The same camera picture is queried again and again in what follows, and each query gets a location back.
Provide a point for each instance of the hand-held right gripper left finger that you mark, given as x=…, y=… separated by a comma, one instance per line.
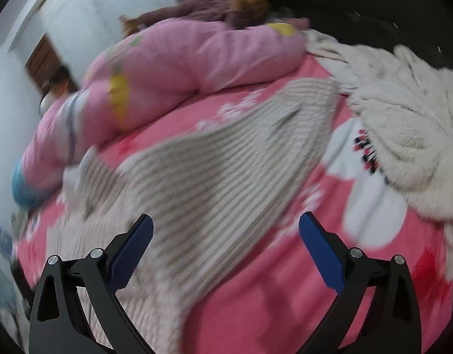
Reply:
x=132, y=252

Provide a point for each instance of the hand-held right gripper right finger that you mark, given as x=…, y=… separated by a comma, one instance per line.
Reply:
x=322, y=252

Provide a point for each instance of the beige houndstooth coat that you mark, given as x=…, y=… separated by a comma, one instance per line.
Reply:
x=211, y=177

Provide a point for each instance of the pink floral blanket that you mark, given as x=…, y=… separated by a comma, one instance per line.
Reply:
x=285, y=284

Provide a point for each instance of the blue packet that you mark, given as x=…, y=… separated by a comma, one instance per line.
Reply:
x=1, y=238

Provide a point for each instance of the white fluffy garment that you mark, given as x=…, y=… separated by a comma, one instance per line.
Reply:
x=414, y=118

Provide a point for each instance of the pink floral quilt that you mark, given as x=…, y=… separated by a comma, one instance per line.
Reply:
x=167, y=62

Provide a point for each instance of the black padded headboard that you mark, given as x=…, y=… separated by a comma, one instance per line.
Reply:
x=359, y=3

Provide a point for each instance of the purple and brown plush toy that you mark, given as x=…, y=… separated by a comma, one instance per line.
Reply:
x=211, y=5

